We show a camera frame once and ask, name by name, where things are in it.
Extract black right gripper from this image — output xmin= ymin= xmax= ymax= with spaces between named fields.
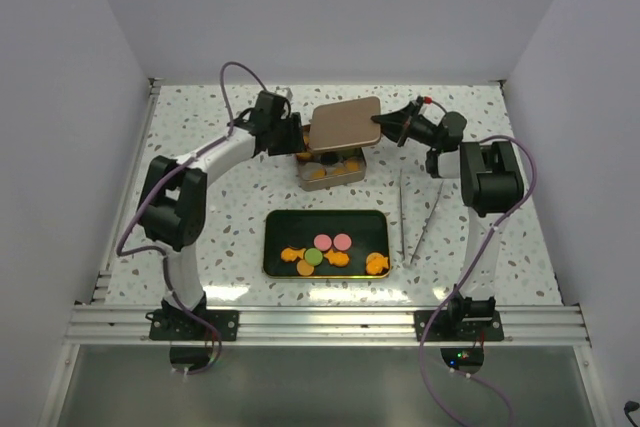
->
xmin=370 ymin=104 xmax=442 ymax=149

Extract gold tin lid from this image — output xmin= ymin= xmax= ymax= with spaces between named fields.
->
xmin=308 ymin=96 xmax=382 ymax=154

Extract silver metal tongs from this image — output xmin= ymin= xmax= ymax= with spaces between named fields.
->
xmin=398 ymin=169 xmax=444 ymax=267

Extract black sandwich cookie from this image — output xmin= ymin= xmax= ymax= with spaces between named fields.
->
xmin=320 ymin=152 xmax=339 ymax=166

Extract orange dotted cookie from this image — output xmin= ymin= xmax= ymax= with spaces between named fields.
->
xmin=307 ymin=169 xmax=326 ymax=180

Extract orange scalloped cookie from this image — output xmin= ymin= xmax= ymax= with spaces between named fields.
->
xmin=344 ymin=160 xmax=361 ymax=172

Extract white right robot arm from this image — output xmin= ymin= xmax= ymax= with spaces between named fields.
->
xmin=371 ymin=97 xmax=531 ymax=340

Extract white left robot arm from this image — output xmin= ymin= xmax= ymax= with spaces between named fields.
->
xmin=134 ymin=90 xmax=305 ymax=340

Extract gold cookie tin box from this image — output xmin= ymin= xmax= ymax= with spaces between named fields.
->
xmin=295 ymin=124 xmax=367 ymax=192

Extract dark green gold-rimmed tray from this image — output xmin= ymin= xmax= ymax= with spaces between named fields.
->
xmin=263 ymin=210 xmax=392 ymax=280

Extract pink sandwich cookie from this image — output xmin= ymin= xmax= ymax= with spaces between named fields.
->
xmin=333 ymin=233 xmax=352 ymax=251
xmin=314 ymin=234 xmax=333 ymax=252

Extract orange fish cookie left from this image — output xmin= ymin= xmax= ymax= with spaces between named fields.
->
xmin=280 ymin=247 xmax=306 ymax=263

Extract orange fish cookie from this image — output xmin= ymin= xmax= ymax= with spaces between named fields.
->
xmin=280 ymin=247 xmax=306 ymax=263
xmin=365 ymin=252 xmax=390 ymax=276
xmin=324 ymin=250 xmax=350 ymax=268

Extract green sandwich cookie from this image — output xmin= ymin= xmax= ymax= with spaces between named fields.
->
xmin=304 ymin=248 xmax=324 ymax=267

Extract plain orange round cookie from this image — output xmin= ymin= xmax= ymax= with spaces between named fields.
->
xmin=296 ymin=259 xmax=315 ymax=277

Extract orange fish cookie centre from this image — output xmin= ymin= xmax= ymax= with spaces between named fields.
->
xmin=324 ymin=250 xmax=350 ymax=268

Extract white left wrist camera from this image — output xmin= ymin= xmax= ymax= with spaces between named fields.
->
xmin=275 ymin=87 xmax=293 ymax=101

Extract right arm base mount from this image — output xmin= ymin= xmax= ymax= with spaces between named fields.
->
xmin=425 ymin=311 xmax=505 ymax=342

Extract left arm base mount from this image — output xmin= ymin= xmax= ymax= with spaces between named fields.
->
xmin=145 ymin=309 xmax=240 ymax=342

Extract aluminium table rail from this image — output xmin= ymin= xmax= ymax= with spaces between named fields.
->
xmin=64 ymin=271 xmax=586 ymax=348

